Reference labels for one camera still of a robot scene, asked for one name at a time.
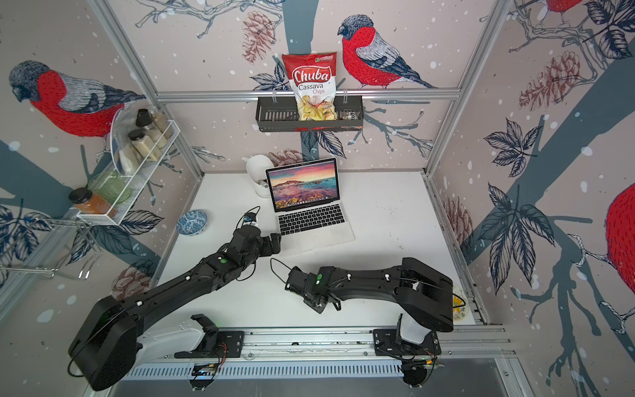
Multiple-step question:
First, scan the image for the red cassava chips bag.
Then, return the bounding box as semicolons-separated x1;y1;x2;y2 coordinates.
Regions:
282;52;337;122

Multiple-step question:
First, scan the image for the silver laptop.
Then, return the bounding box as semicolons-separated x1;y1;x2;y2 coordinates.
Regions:
266;158;355;256

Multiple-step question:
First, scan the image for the white wire spice shelf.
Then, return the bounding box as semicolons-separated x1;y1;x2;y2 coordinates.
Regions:
79;100;180;226

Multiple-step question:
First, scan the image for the orange sauce jar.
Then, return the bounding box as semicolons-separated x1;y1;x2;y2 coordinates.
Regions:
68;187;112;215

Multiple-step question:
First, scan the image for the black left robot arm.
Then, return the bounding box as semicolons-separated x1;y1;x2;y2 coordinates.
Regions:
68;225;281;391

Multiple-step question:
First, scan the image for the chrome wire wall rack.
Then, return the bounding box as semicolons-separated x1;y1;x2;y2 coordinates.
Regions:
1;216;104;281

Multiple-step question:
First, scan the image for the black lid spice bottle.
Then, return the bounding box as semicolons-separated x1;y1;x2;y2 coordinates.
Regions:
136;109;168;149
127;129;161;162

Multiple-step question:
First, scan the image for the floral yellow small dish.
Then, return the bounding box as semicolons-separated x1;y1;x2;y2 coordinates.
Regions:
452;286;470;323

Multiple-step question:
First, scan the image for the black wire wall basket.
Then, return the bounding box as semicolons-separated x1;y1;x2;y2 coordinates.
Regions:
256;96;364;132

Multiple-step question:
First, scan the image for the blue patterned ceramic bowl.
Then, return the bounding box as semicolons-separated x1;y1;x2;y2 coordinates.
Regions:
176;209;208;237

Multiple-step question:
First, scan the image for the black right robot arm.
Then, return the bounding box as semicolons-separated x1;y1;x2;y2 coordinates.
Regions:
285;257;454;332

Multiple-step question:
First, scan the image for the green glass jar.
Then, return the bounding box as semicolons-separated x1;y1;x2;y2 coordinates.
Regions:
88;170;132;205

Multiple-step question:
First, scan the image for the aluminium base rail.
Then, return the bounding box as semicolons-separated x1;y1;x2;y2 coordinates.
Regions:
133;324;517;365

